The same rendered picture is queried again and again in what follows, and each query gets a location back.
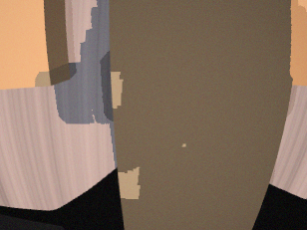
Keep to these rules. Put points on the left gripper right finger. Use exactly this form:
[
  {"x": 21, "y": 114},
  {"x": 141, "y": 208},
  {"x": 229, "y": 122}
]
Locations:
[{"x": 281, "y": 210}]

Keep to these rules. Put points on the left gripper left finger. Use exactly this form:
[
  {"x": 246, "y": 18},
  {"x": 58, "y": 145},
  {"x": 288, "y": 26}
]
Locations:
[{"x": 99, "y": 208}]

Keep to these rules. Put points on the light orange rectangular block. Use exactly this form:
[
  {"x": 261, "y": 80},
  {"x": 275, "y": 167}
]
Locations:
[
  {"x": 33, "y": 44},
  {"x": 300, "y": 71}
]

